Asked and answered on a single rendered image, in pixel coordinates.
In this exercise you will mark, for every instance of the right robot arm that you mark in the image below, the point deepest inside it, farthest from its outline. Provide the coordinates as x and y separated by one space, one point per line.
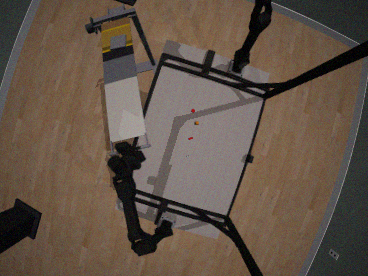
259 22

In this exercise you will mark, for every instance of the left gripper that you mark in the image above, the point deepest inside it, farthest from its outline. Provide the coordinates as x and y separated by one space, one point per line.
122 147

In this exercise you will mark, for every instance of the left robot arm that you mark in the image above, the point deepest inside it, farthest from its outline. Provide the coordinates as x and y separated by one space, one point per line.
126 192

